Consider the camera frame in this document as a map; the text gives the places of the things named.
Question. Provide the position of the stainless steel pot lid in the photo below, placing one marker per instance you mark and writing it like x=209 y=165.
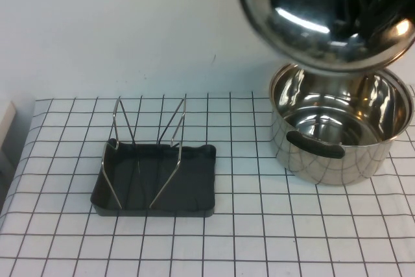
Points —
x=285 y=30

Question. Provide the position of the white black-grid tablecloth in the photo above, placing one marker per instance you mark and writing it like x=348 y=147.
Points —
x=259 y=241

